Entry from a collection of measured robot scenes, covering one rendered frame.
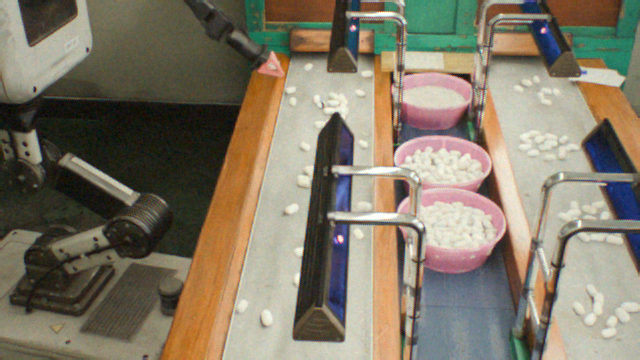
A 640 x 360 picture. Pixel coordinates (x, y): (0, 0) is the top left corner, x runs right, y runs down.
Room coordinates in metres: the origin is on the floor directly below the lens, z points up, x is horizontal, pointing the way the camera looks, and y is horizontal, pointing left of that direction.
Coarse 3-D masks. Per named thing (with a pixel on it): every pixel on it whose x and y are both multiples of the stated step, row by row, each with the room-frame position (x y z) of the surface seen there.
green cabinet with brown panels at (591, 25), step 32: (256, 0) 2.61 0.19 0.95; (288, 0) 2.62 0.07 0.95; (320, 0) 2.61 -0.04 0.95; (416, 0) 2.58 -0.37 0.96; (448, 0) 2.57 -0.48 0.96; (480, 0) 2.57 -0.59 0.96; (576, 0) 2.55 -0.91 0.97; (608, 0) 2.54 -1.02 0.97; (384, 32) 2.58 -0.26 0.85; (416, 32) 2.58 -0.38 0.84; (448, 32) 2.57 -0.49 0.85; (576, 32) 2.53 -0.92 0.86; (608, 32) 2.52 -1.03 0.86
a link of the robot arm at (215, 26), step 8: (184, 0) 2.25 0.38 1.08; (192, 0) 2.24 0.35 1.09; (200, 0) 2.24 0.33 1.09; (208, 0) 2.26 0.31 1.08; (192, 8) 2.24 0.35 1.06; (200, 8) 2.23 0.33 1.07; (208, 8) 2.23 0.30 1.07; (216, 8) 2.24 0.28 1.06; (200, 16) 2.22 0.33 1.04; (208, 16) 2.24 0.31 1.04; (216, 16) 2.21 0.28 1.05; (208, 24) 2.21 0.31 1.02; (216, 24) 2.20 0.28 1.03; (224, 24) 2.21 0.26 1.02; (216, 32) 2.20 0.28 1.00
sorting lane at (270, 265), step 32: (320, 64) 2.55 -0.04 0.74; (288, 96) 2.29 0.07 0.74; (320, 96) 2.29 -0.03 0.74; (352, 96) 2.29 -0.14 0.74; (288, 128) 2.07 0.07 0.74; (320, 128) 2.07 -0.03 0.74; (352, 128) 2.07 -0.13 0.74; (288, 160) 1.88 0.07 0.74; (288, 192) 1.72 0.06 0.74; (352, 192) 1.71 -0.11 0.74; (256, 224) 1.57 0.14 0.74; (288, 224) 1.57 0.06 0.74; (256, 256) 1.44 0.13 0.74; (288, 256) 1.44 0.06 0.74; (352, 256) 1.44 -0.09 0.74; (256, 288) 1.33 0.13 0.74; (288, 288) 1.32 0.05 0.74; (352, 288) 1.32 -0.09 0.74; (256, 320) 1.22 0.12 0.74; (288, 320) 1.22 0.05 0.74; (352, 320) 1.22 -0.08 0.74; (224, 352) 1.13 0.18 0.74; (256, 352) 1.13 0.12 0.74; (288, 352) 1.13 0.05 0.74; (320, 352) 1.13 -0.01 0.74; (352, 352) 1.12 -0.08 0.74
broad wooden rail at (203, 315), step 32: (288, 64) 2.54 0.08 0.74; (256, 96) 2.25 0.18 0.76; (256, 128) 2.03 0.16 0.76; (224, 160) 1.85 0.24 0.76; (256, 160) 1.85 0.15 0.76; (224, 192) 1.68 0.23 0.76; (256, 192) 1.70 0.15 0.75; (224, 224) 1.54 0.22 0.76; (224, 256) 1.41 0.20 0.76; (192, 288) 1.30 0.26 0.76; (224, 288) 1.30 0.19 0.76; (192, 320) 1.20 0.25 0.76; (224, 320) 1.21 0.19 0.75; (192, 352) 1.10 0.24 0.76
